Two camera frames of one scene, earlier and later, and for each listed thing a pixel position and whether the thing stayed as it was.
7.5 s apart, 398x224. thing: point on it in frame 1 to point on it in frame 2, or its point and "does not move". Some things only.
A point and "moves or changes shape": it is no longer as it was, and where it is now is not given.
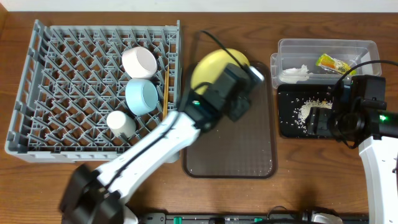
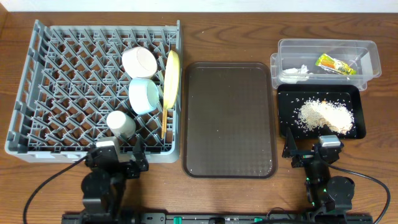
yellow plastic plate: x=212 y=66 to x=172 y=79
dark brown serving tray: x=245 y=149 does not move
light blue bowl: x=141 y=95 does not move
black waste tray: x=294 y=102 does not move
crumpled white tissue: x=293 y=75 does not move
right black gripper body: x=319 y=121 to x=306 y=157
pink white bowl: x=139 y=62 does not move
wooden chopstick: x=164 y=113 moves or changes shape
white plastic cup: x=119 y=122 does not move
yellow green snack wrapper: x=326 y=61 does not move
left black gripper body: x=237 y=106 to x=125 y=162
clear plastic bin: x=323 y=61 does not move
